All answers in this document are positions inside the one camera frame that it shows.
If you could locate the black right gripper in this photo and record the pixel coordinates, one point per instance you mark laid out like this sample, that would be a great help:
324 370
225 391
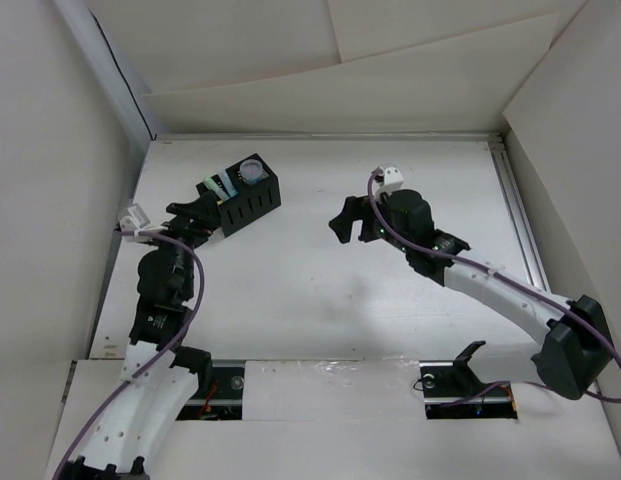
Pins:
354 209

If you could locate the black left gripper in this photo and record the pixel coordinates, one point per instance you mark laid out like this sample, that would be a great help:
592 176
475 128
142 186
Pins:
203 212

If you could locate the blue highlighter marker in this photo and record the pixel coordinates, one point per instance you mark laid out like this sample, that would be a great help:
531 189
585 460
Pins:
227 183

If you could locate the clear jar of paper clips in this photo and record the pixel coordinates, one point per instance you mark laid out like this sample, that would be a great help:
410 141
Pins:
251 171

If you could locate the green highlighter marker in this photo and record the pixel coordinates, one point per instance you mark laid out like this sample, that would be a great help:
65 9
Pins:
213 186

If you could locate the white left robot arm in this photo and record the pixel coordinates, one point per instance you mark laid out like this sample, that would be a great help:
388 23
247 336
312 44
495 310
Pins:
159 374

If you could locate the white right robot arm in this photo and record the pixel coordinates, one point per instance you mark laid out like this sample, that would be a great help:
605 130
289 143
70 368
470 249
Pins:
569 343

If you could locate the black two-compartment organizer box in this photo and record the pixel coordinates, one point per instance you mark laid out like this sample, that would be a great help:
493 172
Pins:
252 201

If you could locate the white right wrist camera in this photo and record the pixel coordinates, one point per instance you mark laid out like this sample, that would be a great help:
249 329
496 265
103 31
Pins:
388 179

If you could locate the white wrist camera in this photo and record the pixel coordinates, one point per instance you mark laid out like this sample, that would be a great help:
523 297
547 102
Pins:
388 179
132 221

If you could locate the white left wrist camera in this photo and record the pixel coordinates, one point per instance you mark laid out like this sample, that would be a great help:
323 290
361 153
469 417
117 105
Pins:
132 221

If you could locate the aluminium rail back edge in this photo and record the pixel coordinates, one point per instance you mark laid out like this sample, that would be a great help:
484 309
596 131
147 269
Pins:
488 137

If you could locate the aluminium rail edge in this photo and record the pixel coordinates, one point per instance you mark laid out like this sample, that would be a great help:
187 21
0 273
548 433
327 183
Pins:
533 266
488 137

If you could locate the aluminium rail right edge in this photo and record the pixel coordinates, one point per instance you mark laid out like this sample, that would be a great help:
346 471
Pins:
533 266

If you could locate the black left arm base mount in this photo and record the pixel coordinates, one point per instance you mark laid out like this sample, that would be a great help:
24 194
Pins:
221 399

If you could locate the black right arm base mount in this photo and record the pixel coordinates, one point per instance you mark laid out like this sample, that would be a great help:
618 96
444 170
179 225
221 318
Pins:
452 391

